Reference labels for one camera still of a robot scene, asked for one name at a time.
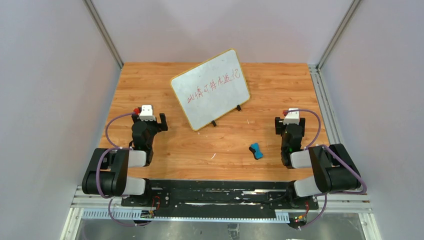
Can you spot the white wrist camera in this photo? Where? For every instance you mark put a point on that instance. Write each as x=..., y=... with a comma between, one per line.
x=291, y=116
x=146, y=113

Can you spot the yellow framed whiteboard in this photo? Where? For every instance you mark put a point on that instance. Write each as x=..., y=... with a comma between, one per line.
x=211, y=89

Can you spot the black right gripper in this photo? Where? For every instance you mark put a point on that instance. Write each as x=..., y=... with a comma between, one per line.
x=278, y=124

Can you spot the aluminium corner post left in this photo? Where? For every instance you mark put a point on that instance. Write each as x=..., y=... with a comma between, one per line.
x=93, y=12

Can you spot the aluminium frame rail front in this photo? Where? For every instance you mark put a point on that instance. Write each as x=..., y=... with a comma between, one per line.
x=337, y=217

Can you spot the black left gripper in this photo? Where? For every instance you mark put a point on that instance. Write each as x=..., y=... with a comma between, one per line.
x=162, y=122

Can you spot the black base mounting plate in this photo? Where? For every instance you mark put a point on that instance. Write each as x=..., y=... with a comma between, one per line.
x=220, y=199

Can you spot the aluminium corner post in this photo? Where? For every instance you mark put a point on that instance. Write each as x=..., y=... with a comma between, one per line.
x=93, y=12
x=338, y=33

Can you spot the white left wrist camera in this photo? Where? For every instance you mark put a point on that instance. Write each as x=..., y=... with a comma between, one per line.
x=146, y=113

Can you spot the aluminium corner post right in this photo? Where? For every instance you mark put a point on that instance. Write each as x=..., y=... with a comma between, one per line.
x=338, y=33

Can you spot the aluminium side rail right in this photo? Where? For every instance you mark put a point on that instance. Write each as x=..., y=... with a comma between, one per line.
x=323, y=98

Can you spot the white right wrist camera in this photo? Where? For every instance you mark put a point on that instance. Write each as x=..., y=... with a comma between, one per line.
x=291, y=116

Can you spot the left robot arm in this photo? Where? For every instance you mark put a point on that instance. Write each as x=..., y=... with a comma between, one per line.
x=107, y=171

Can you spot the blue black whiteboard eraser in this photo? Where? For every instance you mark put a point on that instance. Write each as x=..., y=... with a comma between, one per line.
x=255, y=150

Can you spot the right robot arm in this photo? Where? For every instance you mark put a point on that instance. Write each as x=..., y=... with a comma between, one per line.
x=333, y=170

